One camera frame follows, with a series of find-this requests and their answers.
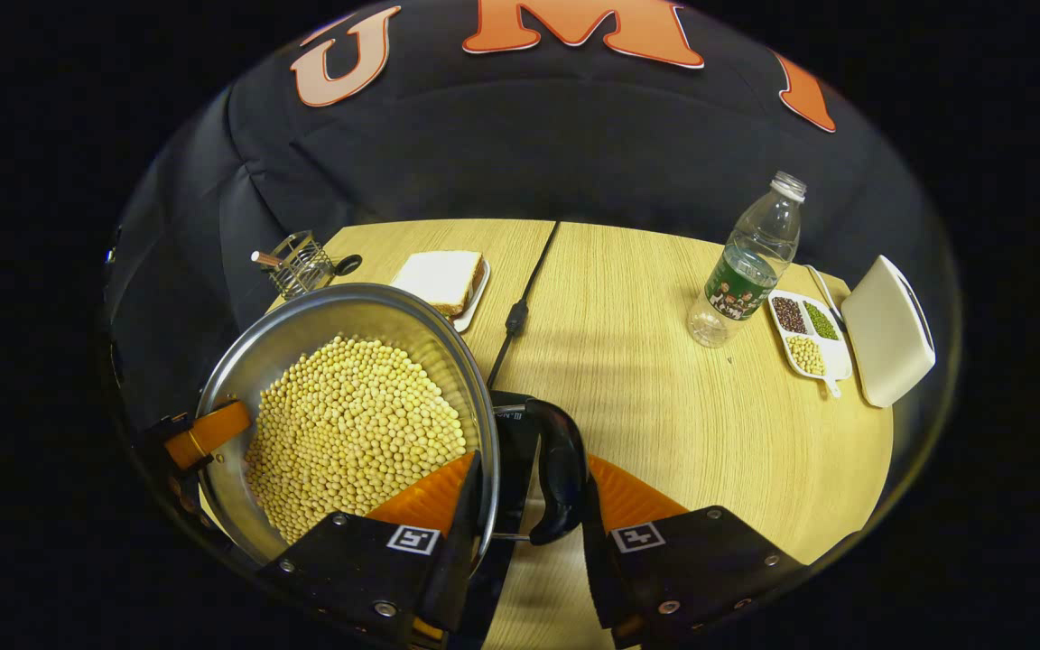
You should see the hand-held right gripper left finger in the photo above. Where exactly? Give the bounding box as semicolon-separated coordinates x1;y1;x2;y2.
258;451;485;650

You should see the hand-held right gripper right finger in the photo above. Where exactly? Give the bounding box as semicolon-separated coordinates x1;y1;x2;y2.
581;454;805;649

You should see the steel pot with soybeans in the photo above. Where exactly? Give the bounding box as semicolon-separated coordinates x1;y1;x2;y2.
195;283;590;570

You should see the toast sandwich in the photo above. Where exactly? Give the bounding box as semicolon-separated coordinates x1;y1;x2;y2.
391;250;487;317

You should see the white divided bean plate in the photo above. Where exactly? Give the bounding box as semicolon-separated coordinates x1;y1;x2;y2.
768;290;853;399

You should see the clear plastic water bottle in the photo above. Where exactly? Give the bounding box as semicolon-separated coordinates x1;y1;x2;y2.
687;171;808;348

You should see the white toaster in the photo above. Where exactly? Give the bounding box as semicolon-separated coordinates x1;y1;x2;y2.
840;255;936;409

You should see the wire metal holder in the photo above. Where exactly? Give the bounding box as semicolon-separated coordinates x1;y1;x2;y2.
251;231;363;301

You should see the black power cable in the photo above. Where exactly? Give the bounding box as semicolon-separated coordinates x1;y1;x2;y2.
487;220;562;391

